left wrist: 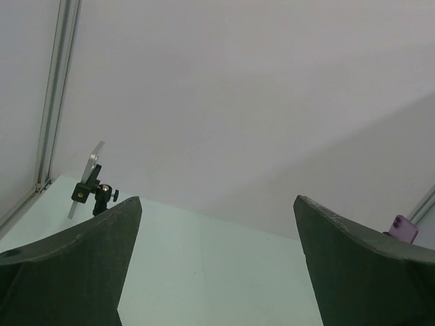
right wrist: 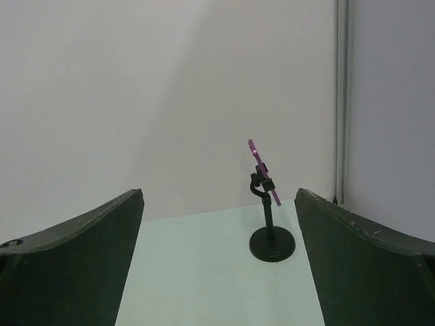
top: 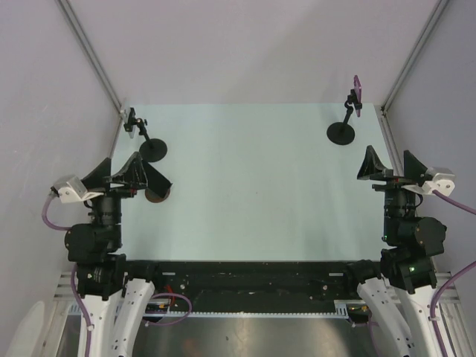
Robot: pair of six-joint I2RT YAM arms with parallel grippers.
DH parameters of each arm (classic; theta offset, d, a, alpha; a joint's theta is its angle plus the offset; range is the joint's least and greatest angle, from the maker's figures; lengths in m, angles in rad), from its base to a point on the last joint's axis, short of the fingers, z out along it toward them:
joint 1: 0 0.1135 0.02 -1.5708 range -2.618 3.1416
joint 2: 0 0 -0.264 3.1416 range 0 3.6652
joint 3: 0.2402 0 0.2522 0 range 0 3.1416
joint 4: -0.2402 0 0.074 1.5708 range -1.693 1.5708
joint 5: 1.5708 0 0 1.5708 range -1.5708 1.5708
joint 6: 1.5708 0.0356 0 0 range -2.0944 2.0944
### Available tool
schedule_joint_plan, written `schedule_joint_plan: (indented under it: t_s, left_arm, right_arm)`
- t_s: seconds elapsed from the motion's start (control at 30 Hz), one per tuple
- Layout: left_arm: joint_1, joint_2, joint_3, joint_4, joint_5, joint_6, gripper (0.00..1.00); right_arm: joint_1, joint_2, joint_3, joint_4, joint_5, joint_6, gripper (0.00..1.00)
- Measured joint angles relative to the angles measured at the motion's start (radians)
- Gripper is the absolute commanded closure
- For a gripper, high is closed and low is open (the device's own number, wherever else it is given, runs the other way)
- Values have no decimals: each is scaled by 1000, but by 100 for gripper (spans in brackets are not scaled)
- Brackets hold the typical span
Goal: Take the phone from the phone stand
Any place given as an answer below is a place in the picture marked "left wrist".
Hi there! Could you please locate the silver phone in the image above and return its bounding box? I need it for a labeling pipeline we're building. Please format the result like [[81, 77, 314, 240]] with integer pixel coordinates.
[[68, 141, 105, 219]]

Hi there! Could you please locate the aluminium corner post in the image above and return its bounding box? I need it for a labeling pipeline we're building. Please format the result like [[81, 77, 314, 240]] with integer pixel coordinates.
[[1, 1, 82, 225], [408, 185, 435, 224]]

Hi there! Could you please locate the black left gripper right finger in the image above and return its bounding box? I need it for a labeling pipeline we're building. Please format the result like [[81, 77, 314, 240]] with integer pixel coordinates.
[[293, 195, 434, 325]]

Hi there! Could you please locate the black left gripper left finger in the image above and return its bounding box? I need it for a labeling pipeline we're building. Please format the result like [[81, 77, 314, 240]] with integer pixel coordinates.
[[1, 197, 142, 325]]

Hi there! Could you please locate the aluminium right corner post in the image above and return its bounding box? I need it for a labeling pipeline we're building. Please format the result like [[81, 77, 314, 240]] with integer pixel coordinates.
[[408, 185, 435, 224]]

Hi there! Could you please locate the aluminium left corner post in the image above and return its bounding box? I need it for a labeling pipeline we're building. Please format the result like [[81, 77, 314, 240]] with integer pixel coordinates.
[[1, 1, 82, 225]]

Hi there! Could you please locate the purple phone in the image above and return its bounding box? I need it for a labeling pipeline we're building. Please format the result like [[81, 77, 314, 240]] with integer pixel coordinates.
[[388, 215, 419, 244]]

